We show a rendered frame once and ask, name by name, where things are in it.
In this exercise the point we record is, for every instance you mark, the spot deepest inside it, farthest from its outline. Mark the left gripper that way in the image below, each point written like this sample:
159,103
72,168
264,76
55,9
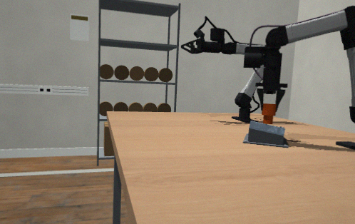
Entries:
271,79

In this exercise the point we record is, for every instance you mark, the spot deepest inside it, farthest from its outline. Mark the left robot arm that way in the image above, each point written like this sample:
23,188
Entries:
296,32

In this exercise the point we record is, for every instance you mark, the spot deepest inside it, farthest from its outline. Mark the light blue flat plate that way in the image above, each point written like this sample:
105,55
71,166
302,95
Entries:
267,128

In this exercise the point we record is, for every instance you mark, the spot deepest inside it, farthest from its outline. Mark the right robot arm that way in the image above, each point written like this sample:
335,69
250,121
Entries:
243,98

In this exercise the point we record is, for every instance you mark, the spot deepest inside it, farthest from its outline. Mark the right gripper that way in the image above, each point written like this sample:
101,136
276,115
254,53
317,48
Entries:
202,45

